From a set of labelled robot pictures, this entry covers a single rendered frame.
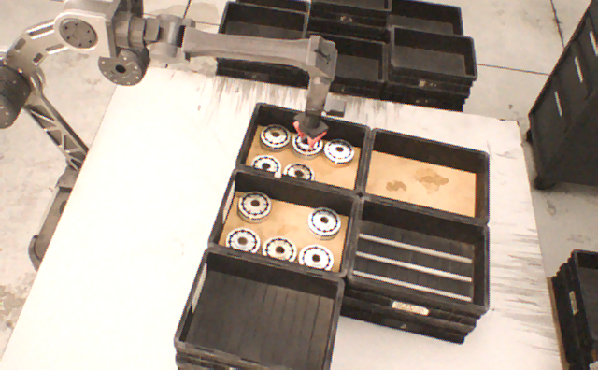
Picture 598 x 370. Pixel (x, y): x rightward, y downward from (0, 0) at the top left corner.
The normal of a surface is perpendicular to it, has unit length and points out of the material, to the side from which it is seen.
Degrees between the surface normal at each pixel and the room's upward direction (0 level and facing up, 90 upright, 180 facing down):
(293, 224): 0
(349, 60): 0
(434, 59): 0
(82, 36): 90
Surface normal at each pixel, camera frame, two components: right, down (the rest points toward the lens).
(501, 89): 0.11, -0.64
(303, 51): -0.13, -0.14
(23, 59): -0.11, 0.76
